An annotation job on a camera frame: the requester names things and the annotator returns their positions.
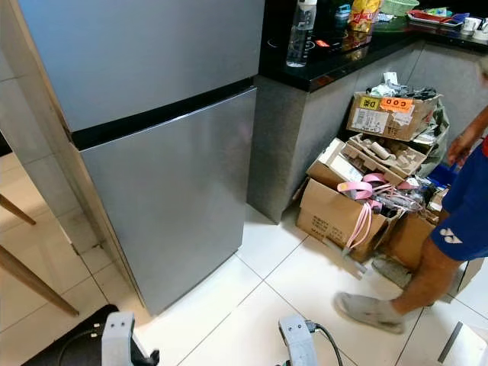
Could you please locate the silver fridge door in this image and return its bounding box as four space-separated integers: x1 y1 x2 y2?
72 88 256 316

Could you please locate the silver two-door fridge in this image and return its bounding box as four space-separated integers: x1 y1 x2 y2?
0 0 265 316

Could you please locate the bystander hand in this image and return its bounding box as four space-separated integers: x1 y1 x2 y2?
448 131 478 167

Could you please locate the large black floor mat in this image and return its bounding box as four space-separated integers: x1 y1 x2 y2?
38 303 115 366

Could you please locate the light wooden dining table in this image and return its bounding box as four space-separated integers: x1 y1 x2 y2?
0 194 81 317

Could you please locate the grey shoe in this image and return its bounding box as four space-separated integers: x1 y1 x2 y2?
372 254 413 289
334 292 406 335

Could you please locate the grey black-topped kitchen counter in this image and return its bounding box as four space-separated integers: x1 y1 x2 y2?
246 0 488 224

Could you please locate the white-topped cardboard box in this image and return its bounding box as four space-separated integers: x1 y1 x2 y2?
307 139 365 190

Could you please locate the plain brown cardboard box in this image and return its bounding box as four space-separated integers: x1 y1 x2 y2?
377 212 439 271

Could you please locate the white flat box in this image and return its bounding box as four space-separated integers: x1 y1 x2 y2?
437 320 488 366

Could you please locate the orange-labelled cardboard box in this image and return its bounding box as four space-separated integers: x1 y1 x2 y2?
346 91 441 142

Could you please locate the bystander in blue shorts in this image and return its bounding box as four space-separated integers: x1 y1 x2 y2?
396 137 488 313

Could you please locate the clear black-capped sports bottle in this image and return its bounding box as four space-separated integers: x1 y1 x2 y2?
286 0 318 68

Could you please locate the yellow red snack bag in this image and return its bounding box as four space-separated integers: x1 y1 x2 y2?
348 0 382 33

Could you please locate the green plastic basket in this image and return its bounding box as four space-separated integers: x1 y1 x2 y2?
381 0 420 18

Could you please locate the red tray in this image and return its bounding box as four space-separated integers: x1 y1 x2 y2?
408 8 470 31

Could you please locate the white cup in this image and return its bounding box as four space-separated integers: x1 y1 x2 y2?
461 17 483 35

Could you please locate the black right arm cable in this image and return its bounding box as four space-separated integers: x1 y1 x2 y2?
303 320 345 366

